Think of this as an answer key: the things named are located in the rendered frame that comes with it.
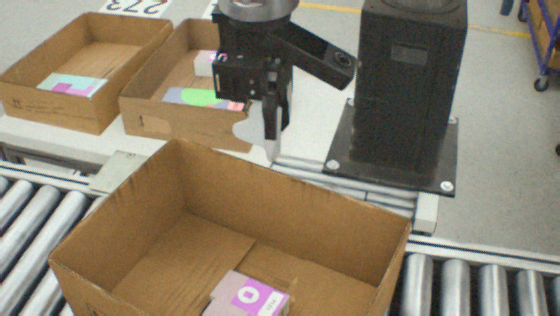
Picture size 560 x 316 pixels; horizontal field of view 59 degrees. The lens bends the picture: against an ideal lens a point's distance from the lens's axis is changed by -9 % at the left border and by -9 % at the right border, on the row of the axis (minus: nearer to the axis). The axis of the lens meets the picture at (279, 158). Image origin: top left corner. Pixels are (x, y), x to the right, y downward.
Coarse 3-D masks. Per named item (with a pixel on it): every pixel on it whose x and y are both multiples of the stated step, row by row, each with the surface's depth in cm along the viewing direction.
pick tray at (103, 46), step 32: (64, 32) 133; (96, 32) 143; (128, 32) 140; (160, 32) 128; (32, 64) 124; (64, 64) 135; (96, 64) 134; (128, 64) 117; (0, 96) 115; (32, 96) 111; (64, 96) 107; (96, 96) 107; (64, 128) 114; (96, 128) 111
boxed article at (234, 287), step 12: (228, 276) 77; (240, 276) 77; (216, 288) 76; (228, 288) 76; (240, 288) 76; (252, 288) 76; (264, 288) 76; (228, 300) 74; (240, 300) 74; (252, 300) 74; (264, 300) 74; (276, 300) 74; (288, 300) 75; (252, 312) 72; (264, 312) 72; (276, 312) 72
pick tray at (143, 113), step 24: (192, 24) 135; (216, 24) 133; (168, 48) 127; (192, 48) 139; (216, 48) 138; (144, 72) 116; (168, 72) 129; (192, 72) 130; (120, 96) 106; (144, 96) 118; (144, 120) 108; (168, 120) 106; (192, 120) 105; (216, 120) 104; (240, 120) 102; (216, 144) 108; (240, 144) 106
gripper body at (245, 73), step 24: (240, 24) 56; (264, 24) 56; (240, 48) 61; (216, 72) 62; (240, 72) 61; (264, 72) 61; (288, 72) 65; (216, 96) 64; (240, 96) 64; (264, 96) 63
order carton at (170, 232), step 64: (128, 192) 77; (192, 192) 90; (256, 192) 82; (320, 192) 75; (64, 256) 67; (128, 256) 81; (192, 256) 86; (256, 256) 86; (320, 256) 83; (384, 256) 76
